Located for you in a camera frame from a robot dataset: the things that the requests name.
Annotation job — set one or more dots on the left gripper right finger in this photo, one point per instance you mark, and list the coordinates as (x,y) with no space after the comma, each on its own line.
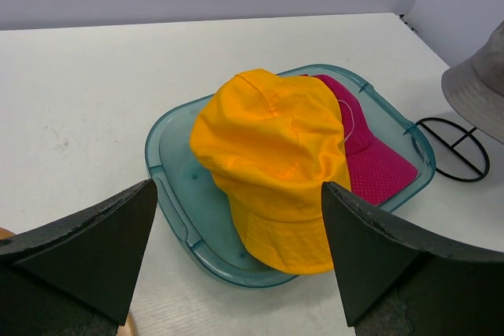
(396,278)

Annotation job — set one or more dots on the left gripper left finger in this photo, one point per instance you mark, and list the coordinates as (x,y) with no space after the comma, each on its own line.
(77,275)

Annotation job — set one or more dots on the magenta baseball cap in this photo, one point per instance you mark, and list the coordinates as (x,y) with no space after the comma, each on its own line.
(377,172)

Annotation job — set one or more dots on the yellow bucket hat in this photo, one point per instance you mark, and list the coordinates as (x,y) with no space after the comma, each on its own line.
(270,143)

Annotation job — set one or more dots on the grey bucket hat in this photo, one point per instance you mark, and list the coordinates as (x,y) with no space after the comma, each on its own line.
(474,88)

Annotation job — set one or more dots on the teal plastic tray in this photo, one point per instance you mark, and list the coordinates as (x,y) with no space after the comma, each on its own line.
(198,212)

